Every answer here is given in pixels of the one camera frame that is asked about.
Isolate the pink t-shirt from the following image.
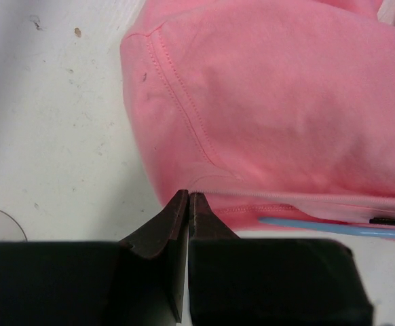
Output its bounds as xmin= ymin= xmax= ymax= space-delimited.
xmin=120 ymin=1 xmax=395 ymax=230

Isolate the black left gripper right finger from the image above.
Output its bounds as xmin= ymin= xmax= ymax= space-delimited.
xmin=188 ymin=193 xmax=374 ymax=325

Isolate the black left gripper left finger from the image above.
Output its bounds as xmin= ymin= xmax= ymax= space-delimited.
xmin=0 ymin=190 xmax=188 ymax=325

